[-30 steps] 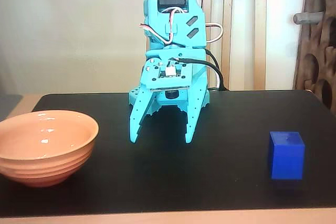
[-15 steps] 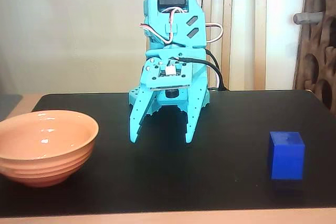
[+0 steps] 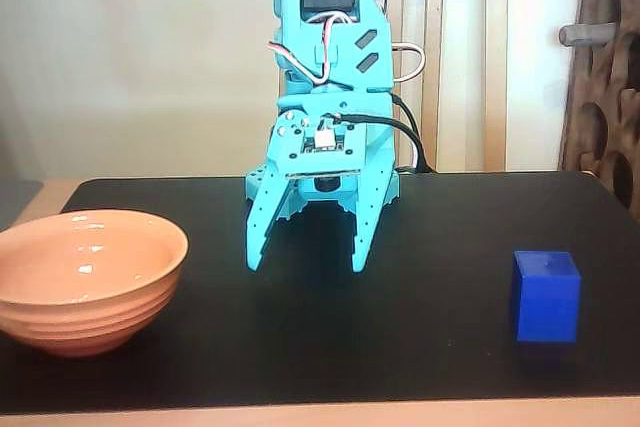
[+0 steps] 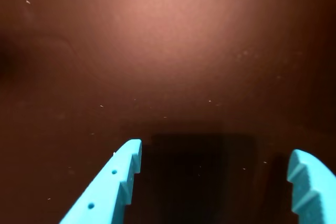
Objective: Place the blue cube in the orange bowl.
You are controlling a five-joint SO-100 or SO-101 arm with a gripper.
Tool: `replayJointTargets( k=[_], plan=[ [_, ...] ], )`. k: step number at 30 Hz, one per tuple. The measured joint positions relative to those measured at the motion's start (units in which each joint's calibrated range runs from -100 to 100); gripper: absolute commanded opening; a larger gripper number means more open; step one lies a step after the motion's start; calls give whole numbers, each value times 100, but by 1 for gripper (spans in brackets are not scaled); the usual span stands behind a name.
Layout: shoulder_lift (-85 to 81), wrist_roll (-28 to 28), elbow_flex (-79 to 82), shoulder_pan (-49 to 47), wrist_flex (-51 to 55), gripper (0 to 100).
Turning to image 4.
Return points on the cyan gripper finger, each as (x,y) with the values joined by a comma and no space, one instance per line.
(315,195)
(105,190)

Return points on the black table mat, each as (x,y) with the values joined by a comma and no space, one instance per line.
(168,51)

